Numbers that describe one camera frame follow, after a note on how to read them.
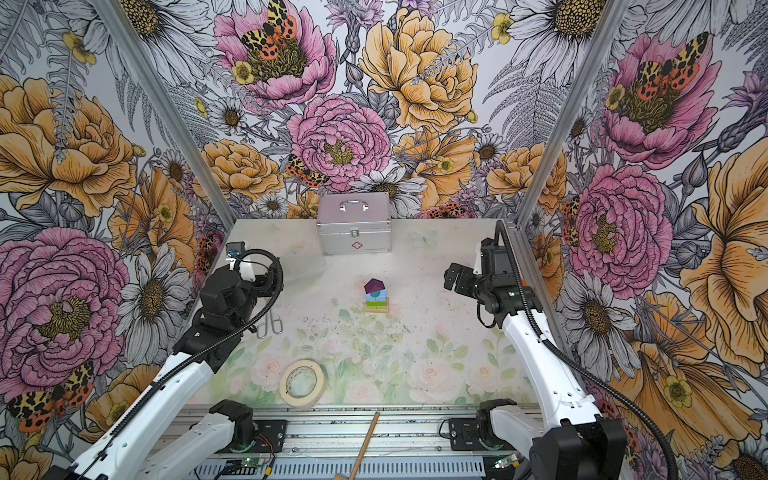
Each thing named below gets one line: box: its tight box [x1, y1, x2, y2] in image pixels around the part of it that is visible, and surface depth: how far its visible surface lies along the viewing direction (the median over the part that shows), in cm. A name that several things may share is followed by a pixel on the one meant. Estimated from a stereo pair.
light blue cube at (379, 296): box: [365, 289, 387, 302], surface depth 93 cm
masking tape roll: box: [278, 359, 325, 408], surface depth 81 cm
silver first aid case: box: [317, 192, 392, 255], surface depth 107 cm
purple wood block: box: [364, 278, 385, 294], surface depth 89 cm
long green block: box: [367, 301, 387, 309], surface depth 97 cm
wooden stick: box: [350, 412, 380, 480], surface depth 75 cm
